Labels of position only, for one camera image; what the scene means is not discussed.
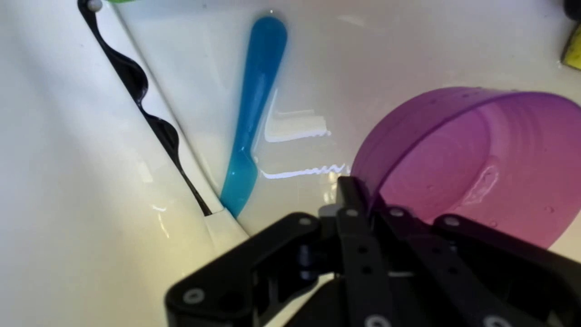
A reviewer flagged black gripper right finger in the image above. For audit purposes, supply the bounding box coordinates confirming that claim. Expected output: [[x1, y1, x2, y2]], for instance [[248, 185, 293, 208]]
[[373, 203, 581, 327]]

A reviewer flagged blue plastic spoon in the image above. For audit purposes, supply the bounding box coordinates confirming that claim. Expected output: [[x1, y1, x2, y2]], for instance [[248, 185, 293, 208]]
[[219, 14, 291, 218]]

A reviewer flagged purple plastic bowl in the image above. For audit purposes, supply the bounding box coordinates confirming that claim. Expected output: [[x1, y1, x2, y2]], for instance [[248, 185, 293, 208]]
[[351, 85, 581, 250]]

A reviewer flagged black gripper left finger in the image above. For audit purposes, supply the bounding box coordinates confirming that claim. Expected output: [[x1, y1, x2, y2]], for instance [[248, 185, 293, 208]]
[[164, 174, 404, 327]]

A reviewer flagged yellow sponge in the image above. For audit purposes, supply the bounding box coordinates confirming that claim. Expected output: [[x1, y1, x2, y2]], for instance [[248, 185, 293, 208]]
[[562, 23, 581, 72]]

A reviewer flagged white kitchen sink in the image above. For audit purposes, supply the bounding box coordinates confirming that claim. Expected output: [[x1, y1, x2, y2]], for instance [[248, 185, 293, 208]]
[[0, 0, 581, 327]]

